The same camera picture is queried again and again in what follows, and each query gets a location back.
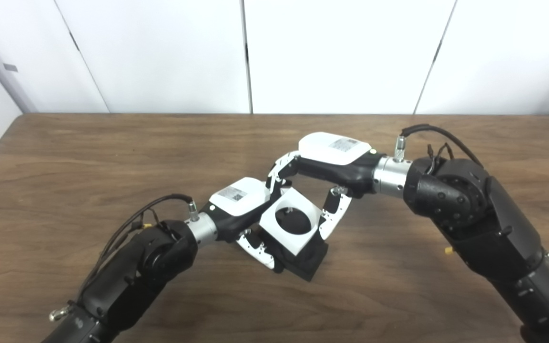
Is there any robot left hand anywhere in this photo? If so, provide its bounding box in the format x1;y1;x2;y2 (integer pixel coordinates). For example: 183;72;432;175
198;177;285;272

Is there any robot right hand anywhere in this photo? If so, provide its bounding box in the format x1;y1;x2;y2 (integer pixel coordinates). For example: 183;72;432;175
265;132;385;241

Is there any white square piece with hole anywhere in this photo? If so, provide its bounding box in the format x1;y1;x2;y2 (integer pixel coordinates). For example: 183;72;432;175
259;187;325;257

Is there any black cylinder peg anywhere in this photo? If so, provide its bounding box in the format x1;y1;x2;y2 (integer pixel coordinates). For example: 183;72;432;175
251;200;328;282

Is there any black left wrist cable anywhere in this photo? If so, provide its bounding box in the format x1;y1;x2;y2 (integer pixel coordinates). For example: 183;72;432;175
48;193;201;322

